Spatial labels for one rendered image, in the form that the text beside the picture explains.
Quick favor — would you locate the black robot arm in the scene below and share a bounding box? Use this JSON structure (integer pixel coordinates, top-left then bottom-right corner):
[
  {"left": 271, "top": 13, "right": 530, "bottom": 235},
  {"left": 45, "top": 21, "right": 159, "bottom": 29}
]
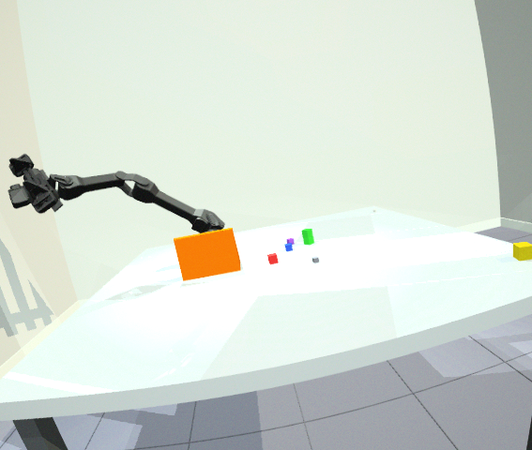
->
[{"left": 8, "top": 168, "right": 225, "bottom": 233}]

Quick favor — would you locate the red block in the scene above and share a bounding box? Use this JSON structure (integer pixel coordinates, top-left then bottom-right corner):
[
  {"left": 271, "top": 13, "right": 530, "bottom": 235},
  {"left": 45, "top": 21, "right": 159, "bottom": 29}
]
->
[{"left": 267, "top": 253, "right": 278, "bottom": 264}]

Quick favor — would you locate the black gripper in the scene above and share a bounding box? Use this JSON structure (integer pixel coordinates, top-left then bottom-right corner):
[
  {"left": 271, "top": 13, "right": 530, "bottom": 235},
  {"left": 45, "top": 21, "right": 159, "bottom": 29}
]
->
[{"left": 9, "top": 154, "right": 57, "bottom": 214}]

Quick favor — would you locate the yellow cube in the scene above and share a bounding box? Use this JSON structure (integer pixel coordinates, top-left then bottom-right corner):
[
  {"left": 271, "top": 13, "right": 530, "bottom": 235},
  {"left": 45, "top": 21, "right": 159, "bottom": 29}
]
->
[{"left": 513, "top": 242, "right": 532, "bottom": 261}]

